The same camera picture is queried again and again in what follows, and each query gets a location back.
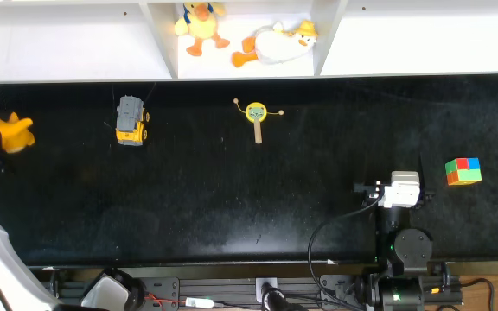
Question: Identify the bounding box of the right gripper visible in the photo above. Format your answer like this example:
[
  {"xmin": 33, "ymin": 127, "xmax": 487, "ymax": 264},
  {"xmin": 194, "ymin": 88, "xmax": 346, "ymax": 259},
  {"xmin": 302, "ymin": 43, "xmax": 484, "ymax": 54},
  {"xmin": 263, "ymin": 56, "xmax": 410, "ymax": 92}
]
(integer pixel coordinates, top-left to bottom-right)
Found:
[{"xmin": 353, "ymin": 181, "xmax": 435, "ymax": 212}]

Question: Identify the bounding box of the grey and yellow toy truck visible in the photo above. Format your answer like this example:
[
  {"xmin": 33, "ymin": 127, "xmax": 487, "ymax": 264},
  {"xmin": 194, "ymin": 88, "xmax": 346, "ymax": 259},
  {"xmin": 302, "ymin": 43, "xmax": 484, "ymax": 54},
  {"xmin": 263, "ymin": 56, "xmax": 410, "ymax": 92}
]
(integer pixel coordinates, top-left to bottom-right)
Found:
[{"xmin": 115, "ymin": 95, "xmax": 151, "ymax": 147}]

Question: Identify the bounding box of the orange dinosaur toy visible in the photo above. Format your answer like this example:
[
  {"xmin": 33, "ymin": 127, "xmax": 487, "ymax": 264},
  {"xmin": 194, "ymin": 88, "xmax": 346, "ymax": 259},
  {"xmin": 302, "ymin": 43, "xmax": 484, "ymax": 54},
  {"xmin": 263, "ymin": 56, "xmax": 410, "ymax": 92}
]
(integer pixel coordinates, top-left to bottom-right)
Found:
[{"xmin": 0, "ymin": 111, "xmax": 36, "ymax": 155}]

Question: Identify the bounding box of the many-coloured puzzle cube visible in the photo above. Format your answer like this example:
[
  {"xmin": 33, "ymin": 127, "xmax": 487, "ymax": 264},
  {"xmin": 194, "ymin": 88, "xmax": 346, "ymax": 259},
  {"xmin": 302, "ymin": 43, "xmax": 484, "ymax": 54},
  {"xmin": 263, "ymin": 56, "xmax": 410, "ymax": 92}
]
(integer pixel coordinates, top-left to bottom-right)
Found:
[{"xmin": 444, "ymin": 157, "xmax": 482, "ymax": 187}]

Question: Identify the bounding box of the white shelf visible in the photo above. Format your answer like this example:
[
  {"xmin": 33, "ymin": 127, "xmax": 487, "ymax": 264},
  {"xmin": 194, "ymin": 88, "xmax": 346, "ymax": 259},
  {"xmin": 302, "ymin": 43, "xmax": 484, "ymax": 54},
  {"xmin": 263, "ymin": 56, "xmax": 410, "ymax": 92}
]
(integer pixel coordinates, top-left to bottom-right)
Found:
[{"xmin": 0, "ymin": 0, "xmax": 498, "ymax": 85}]

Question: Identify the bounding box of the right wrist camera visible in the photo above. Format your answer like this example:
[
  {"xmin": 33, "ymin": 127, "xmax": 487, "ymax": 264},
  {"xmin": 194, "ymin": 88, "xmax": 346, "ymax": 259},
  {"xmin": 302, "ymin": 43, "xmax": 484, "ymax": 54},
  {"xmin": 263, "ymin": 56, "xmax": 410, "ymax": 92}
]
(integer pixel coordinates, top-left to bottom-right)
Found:
[{"xmin": 381, "ymin": 170, "xmax": 422, "ymax": 209}]

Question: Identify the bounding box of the mounting rail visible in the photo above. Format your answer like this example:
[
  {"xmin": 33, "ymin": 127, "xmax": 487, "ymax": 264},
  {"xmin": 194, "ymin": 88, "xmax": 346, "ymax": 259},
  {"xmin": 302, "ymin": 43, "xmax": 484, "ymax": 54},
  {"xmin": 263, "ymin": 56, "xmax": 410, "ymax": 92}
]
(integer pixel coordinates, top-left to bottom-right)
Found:
[{"xmin": 41, "ymin": 266, "xmax": 464, "ymax": 311}]

